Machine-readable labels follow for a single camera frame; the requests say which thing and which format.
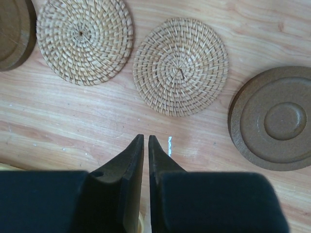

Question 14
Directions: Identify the brown wooden coaster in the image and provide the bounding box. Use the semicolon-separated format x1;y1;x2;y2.
228;66;311;171
0;0;36;72

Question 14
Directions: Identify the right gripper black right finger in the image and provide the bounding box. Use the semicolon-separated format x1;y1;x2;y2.
148;135;290;233

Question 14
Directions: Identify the yellow transparent cup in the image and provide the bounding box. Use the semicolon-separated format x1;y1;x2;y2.
138;211;152;233

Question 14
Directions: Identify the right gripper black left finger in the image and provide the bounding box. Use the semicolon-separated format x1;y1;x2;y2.
0;134;144;233

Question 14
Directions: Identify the small woven rattan coaster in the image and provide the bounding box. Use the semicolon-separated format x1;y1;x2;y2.
133;17;229;117

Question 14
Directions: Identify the large woven rattan coaster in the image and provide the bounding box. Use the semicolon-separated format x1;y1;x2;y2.
36;0;134;86

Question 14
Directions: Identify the yellow plastic tray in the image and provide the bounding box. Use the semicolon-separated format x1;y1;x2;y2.
0;163;25;171

